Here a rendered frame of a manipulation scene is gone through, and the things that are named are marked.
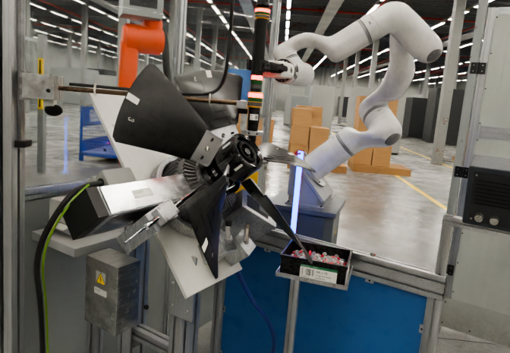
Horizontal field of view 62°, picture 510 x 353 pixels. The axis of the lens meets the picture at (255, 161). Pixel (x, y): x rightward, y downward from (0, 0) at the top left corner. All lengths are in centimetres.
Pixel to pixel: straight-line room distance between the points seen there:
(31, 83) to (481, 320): 275
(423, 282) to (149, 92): 104
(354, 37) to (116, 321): 116
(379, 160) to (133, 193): 860
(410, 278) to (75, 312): 128
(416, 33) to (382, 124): 40
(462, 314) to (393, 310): 154
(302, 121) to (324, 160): 693
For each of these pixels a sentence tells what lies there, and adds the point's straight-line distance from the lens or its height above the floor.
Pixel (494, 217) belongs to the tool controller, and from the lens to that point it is 143.
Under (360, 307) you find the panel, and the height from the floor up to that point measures 66.
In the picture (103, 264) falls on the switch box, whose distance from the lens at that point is 142.
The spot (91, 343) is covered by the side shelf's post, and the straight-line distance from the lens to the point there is 185.
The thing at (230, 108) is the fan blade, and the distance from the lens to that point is 133.
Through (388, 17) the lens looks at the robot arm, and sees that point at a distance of 150.
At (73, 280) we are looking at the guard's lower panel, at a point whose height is 61.
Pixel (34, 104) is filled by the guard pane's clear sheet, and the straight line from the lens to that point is 164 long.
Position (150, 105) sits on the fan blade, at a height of 133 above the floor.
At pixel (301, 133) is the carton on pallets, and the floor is 72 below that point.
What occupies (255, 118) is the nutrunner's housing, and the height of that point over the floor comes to 131.
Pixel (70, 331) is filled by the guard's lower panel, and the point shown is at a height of 40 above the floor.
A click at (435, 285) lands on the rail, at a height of 82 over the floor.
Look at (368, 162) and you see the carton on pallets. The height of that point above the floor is 21.
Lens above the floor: 137
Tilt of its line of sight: 9 degrees down
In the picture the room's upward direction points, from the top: 5 degrees clockwise
